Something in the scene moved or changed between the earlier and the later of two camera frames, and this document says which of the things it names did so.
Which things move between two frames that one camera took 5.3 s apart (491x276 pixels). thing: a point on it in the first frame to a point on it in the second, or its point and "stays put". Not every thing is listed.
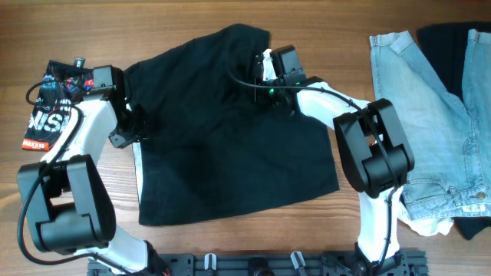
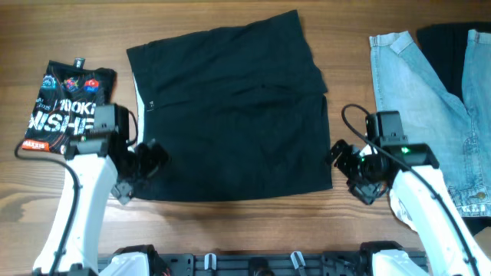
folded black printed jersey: (61, 90) stays put
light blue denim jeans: (449, 135) stays put
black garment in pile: (445, 46) stays put
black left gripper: (119, 142) to (153, 163)
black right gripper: (259, 97) to (366, 191)
